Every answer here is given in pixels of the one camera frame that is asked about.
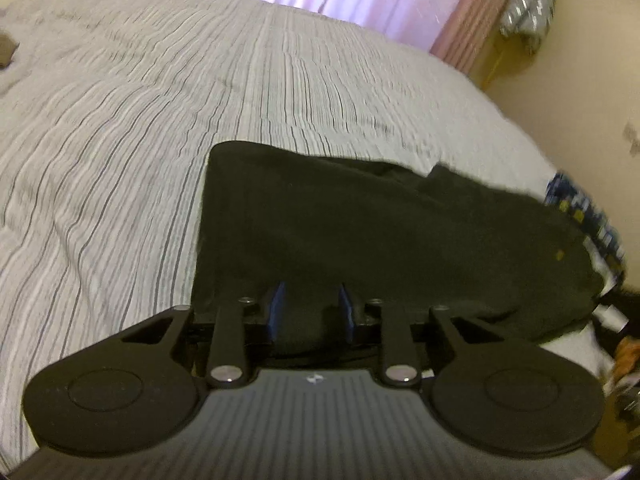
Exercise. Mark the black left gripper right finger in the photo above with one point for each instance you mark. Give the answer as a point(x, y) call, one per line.
point(492, 390)

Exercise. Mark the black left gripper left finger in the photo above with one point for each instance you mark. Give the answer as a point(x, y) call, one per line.
point(141, 386)

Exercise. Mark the black garment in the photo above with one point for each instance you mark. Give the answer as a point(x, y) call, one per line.
point(272, 217)

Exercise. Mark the navy patterned folded garment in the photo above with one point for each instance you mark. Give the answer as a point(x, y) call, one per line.
point(563, 193)

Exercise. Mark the white striped bed cover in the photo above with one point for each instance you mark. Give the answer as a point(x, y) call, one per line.
point(109, 110)

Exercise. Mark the olive brown garment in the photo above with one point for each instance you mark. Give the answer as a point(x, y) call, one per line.
point(7, 49)

